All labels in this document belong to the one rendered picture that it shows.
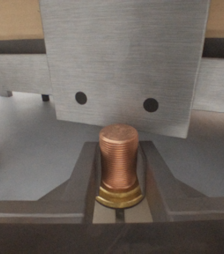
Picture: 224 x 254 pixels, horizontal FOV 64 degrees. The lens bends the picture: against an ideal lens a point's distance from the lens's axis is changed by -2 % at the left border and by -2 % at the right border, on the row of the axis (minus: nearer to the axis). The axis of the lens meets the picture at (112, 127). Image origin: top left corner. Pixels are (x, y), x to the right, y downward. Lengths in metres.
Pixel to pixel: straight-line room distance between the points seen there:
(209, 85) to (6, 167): 0.31
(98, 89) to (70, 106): 0.03
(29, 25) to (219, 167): 0.35
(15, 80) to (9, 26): 0.09
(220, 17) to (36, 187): 0.30
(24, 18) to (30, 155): 0.22
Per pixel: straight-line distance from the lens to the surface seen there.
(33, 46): 0.31
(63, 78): 0.17
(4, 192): 0.30
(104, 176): 0.16
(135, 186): 0.16
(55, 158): 0.34
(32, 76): 0.26
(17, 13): 0.32
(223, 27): 0.24
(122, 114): 0.15
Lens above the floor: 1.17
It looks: 27 degrees up
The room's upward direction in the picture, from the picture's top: 179 degrees clockwise
